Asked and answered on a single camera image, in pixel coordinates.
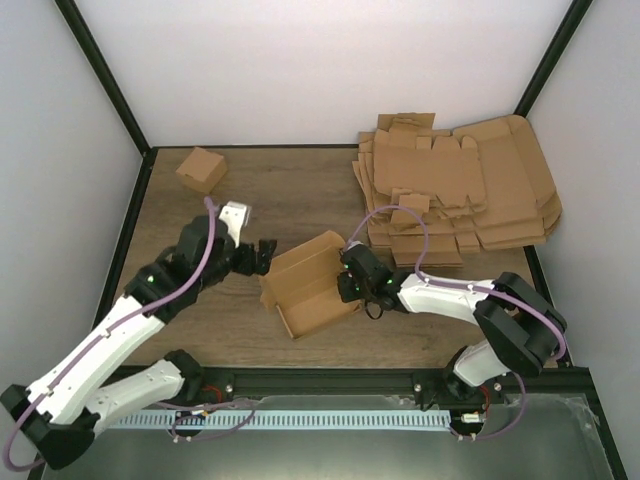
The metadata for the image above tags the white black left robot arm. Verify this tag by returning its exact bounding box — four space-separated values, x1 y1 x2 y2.
1 214 277 470

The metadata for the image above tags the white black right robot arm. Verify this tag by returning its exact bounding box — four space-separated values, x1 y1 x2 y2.
337 242 567 403

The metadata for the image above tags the folded small cardboard box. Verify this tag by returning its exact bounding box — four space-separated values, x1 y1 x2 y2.
175 147 228 195

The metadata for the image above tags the stack of flat cardboard boxes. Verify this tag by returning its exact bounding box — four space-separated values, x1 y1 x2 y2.
352 113 562 267

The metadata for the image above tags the grey metal front plate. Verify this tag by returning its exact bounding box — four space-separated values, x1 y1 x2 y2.
43 395 614 479

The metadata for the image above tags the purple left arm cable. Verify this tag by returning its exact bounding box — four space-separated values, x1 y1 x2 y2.
1 196 257 473

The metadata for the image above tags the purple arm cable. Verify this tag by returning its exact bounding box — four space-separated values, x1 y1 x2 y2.
1 196 257 473
344 205 568 441

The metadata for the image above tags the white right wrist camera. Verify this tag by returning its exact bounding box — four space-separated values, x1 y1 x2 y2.
342 241 363 253

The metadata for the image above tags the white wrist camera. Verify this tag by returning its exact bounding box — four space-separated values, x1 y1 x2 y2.
218 201 251 247
342 241 363 253

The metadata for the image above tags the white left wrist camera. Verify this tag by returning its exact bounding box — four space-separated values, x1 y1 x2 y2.
218 201 251 247

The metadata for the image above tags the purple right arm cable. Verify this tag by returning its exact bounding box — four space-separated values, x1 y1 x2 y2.
344 205 568 441

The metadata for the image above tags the black aluminium frame rail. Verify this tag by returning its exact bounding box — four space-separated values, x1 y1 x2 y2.
114 365 591 401

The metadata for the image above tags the light blue slotted cable duct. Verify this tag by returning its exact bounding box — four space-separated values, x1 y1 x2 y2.
112 410 451 432

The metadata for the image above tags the black left frame post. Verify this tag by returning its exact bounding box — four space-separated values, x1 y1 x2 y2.
54 0 151 156

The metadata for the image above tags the black frame post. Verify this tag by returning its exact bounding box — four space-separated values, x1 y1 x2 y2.
514 0 593 117
54 0 151 156

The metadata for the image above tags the black right frame post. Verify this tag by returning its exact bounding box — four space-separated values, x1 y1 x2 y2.
514 0 593 117

